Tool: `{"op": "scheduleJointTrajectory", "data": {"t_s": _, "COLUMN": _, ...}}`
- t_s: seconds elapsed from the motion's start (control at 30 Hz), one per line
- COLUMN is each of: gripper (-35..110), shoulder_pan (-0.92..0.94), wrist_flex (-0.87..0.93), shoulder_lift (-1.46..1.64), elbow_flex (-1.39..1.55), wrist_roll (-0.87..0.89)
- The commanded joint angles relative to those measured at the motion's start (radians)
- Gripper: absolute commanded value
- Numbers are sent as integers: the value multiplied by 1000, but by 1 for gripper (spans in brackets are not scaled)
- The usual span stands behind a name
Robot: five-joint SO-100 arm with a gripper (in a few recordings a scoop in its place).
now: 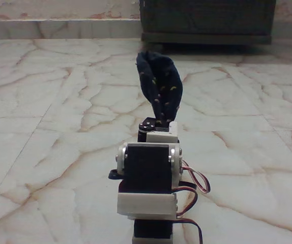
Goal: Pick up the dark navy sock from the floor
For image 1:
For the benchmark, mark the dark wooden cabinet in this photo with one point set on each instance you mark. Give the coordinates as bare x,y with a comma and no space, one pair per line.
207,20

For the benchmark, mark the dark navy patterned sock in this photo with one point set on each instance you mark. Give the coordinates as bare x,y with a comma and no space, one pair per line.
161,84

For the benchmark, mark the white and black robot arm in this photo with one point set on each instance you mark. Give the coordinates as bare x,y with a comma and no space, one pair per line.
148,165

